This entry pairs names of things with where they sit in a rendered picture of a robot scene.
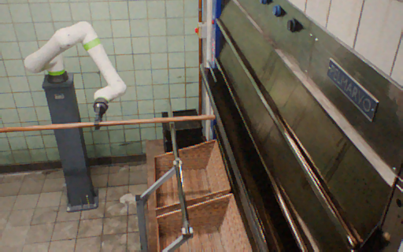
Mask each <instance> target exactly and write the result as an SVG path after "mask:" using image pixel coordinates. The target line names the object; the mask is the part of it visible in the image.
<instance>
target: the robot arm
mask: <svg viewBox="0 0 403 252"><path fill-rule="evenodd" d="M78 43H80V44H82V46H83V48H84V49H85V51H86V52H87V54H88V55H89V56H90V57H91V59H92V61H93V62H94V63H95V65H97V67H98V69H99V71H100V72H101V73H102V75H103V77H104V79H105V81H106V83H107V84H108V86H106V87H104V88H102V89H99V90H98V91H96V92H95V95H94V105H93V107H94V112H95V117H94V118H95V120H94V125H96V124H99V122H100V121H102V116H103V114H104V113H105V111H106V110H107V109H108V108H109V106H110V104H109V103H110V102H111V101H112V100H115V99H116V98H119V97H120V96H123V95H124V94H125V93H126V90H127V88H126V84H125V83H124V82H123V80H122V79H121V78H120V77H119V75H118V73H117V72H116V70H115V68H114V67H113V66H112V63H111V62H110V60H109V57H108V55H107V54H106V52H105V48H104V47H103V45H102V43H101V41H100V40H99V38H98V35H97V34H96V32H95V31H94V28H93V27H92V26H91V25H90V23H87V22H86V21H81V22H79V23H76V24H75V25H73V26H70V27H68V28H62V29H58V30H57V32H55V34H54V36H53V37H52V38H51V39H50V41H49V42H48V43H46V44H45V45H44V46H43V47H41V48H40V50H37V51H36V52H34V53H32V54H30V55H28V57H26V58H25V61H24V65H25V68H26V69H27V70H28V71H29V72H32V73H39V72H41V71H44V70H47V72H48V78H47V80H48V82H49V83H63V82H66V81H67V80H68V75H66V74H67V72H66V71H65V62H64V58H63V55H62V52H63V51H65V50H67V49H69V48H70V47H73V46H74V45H76V44H78Z"/></svg>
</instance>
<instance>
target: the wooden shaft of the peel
mask: <svg viewBox="0 0 403 252"><path fill-rule="evenodd" d="M215 119H216V118H215V116H214V114H213V115H203V116H192V117H162V118H151V119H141V120H111V121H100V122H99V124H96V125H94V122H90V123H78V124H48V125H37V126H27V127H6V128H0V133H6V132H25V131H36V130H57V129H67V128H87V127H107V126H117V125H128V124H157V123H168V122H178V121H189V120H215Z"/></svg>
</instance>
